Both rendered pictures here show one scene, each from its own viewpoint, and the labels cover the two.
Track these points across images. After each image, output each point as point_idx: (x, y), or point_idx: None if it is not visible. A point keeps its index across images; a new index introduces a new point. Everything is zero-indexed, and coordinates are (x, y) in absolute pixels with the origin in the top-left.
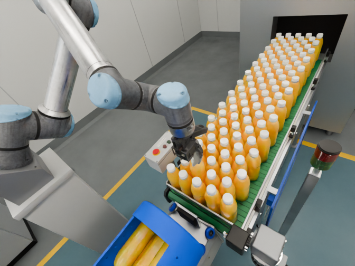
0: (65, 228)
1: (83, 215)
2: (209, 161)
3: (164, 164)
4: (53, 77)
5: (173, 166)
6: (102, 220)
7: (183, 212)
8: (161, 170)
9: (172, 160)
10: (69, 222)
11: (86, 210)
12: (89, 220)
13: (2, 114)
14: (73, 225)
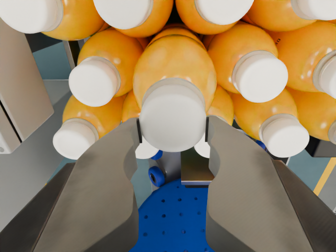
0: (21, 206)
1: (16, 179)
2: (224, 16)
3: (28, 105)
4: None
5: (79, 140)
6: (40, 143)
7: (205, 186)
8: (44, 118)
9: (26, 53)
10: (15, 202)
11: (9, 177)
12: (29, 166)
13: None
14: (22, 194)
